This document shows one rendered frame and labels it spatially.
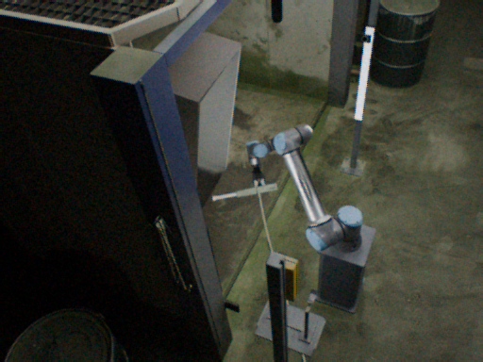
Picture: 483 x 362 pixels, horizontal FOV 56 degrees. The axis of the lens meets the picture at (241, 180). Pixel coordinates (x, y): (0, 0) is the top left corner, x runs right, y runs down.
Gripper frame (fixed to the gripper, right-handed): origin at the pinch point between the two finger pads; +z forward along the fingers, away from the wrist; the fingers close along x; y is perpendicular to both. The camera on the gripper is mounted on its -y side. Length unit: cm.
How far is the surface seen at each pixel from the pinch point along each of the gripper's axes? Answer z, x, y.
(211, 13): -111, 17, -145
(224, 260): 53, 37, 7
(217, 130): -49, 23, 11
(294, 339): 50, 5, -121
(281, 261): -17, 10, -172
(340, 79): -61, -108, 127
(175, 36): -104, 31, -162
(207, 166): -19, 37, 34
